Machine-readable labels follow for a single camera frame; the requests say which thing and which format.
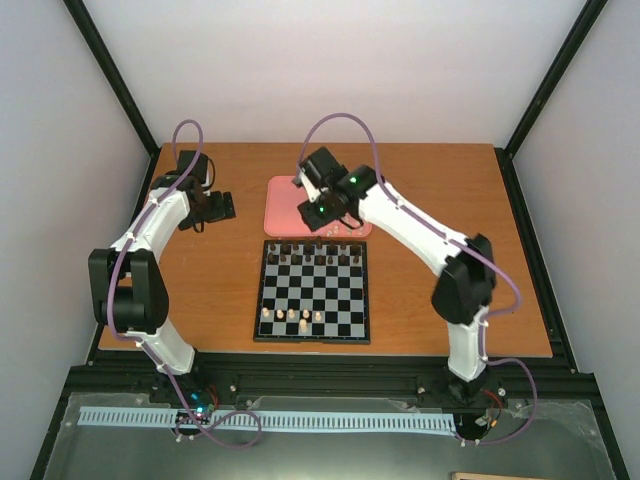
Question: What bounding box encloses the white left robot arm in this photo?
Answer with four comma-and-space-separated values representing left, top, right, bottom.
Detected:
88, 150, 230, 403

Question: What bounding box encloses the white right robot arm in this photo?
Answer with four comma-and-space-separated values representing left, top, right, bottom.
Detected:
293, 147, 496, 405

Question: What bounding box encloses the black white chess board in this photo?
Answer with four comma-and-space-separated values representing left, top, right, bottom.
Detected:
253, 238, 371, 345

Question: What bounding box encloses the pink plastic tray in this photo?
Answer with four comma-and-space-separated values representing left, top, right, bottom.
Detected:
263, 176, 372, 238

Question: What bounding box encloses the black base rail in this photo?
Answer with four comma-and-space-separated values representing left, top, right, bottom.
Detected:
64, 349, 601, 416

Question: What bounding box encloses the black aluminium frame post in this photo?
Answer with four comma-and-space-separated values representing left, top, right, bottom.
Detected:
62, 0, 156, 151

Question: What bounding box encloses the light blue cable duct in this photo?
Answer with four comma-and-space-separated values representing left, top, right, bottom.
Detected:
77, 406, 455, 436

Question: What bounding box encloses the black right frame post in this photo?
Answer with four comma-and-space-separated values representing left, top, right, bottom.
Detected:
502, 0, 609, 156

